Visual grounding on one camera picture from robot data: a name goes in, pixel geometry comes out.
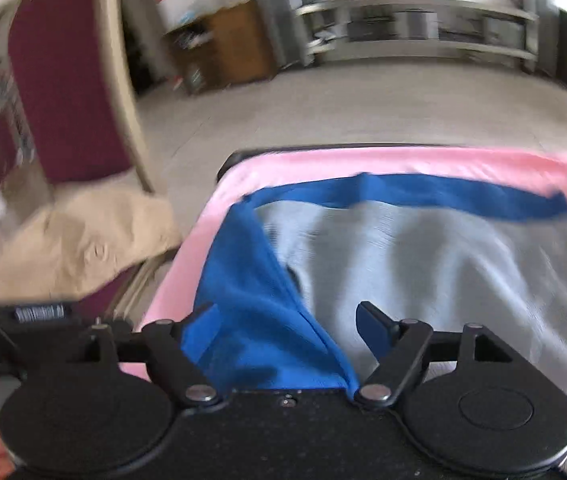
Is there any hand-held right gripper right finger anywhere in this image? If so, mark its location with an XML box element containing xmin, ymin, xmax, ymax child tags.
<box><xmin>353</xmin><ymin>301</ymin><xmax>531</xmax><ymax>408</ymax></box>

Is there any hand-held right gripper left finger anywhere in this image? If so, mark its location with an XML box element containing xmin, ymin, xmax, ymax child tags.
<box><xmin>66</xmin><ymin>304</ymin><xmax>224</xmax><ymax>408</ymax></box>

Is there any blue garment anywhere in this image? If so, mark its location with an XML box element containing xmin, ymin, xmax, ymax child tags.
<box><xmin>180</xmin><ymin>172</ymin><xmax>567</xmax><ymax>393</ymax></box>

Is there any light blue knit sweater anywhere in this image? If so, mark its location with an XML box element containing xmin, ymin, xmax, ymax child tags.
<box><xmin>256</xmin><ymin>200</ymin><xmax>567</xmax><ymax>396</ymax></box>

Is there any beige garment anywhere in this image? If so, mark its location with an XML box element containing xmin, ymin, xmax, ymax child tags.
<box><xmin>0</xmin><ymin>192</ymin><xmax>184</xmax><ymax>321</ymax></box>

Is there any pink blanket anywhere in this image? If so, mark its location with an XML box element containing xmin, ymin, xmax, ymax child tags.
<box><xmin>116</xmin><ymin>147</ymin><xmax>567</xmax><ymax>381</ymax></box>

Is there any maroon banquet chair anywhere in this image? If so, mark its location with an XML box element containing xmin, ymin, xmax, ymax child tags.
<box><xmin>0</xmin><ymin>0</ymin><xmax>164</xmax><ymax>328</ymax></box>

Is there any wooden cabinet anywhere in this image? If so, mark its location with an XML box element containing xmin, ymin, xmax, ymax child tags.
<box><xmin>166</xmin><ymin>0</ymin><xmax>276</xmax><ymax>95</ymax></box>

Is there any grey television stand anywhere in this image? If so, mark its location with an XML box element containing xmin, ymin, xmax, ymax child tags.
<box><xmin>296</xmin><ymin>0</ymin><xmax>539</xmax><ymax>68</ymax></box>

